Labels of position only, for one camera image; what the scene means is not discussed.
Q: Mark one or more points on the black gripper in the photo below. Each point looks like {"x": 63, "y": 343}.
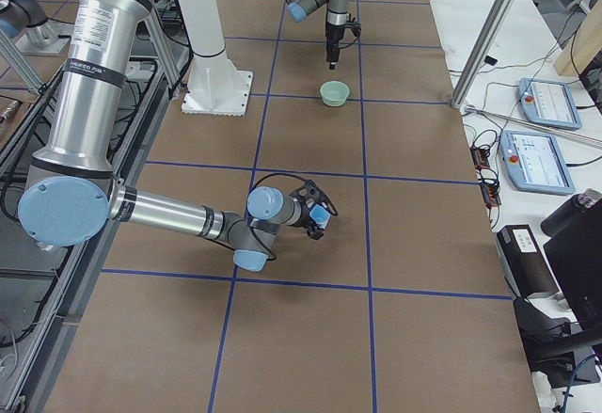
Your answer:
{"x": 308, "y": 219}
{"x": 332, "y": 39}

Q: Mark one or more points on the light blue plastic cup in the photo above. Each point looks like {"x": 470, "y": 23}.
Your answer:
{"x": 320, "y": 215}

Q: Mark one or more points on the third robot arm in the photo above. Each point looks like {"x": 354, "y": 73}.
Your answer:
{"x": 28, "y": 26}

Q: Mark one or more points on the black water bottle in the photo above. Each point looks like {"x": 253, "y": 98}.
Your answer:
{"x": 565, "y": 214}

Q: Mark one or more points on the light green ceramic bowl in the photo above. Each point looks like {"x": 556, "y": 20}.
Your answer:
{"x": 334, "y": 93}

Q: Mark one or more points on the small black square device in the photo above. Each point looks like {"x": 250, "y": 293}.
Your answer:
{"x": 490, "y": 61}

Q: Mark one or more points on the far teach pendant tablet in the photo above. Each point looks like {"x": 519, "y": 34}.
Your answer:
{"x": 548, "y": 103}

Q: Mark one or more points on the teach pendant tablet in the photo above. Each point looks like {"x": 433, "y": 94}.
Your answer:
{"x": 548, "y": 103}
{"x": 534, "y": 163}

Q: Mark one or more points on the near teach pendant tablet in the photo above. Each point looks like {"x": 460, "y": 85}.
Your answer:
{"x": 534, "y": 163}

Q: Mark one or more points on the black power adapter box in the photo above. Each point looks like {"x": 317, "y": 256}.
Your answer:
{"x": 524, "y": 262}

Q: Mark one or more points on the thin metal rod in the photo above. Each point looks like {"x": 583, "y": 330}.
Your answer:
{"x": 567, "y": 135}

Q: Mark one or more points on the black computer monitor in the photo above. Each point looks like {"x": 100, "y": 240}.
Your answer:
{"x": 574, "y": 255}

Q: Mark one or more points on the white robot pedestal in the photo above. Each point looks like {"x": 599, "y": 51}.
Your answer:
{"x": 214, "y": 85}

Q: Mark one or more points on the aluminium frame post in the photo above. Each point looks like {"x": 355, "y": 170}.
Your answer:
{"x": 492, "y": 23}

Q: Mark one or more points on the aluminium side frame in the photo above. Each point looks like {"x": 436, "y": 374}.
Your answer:
{"x": 45, "y": 289}

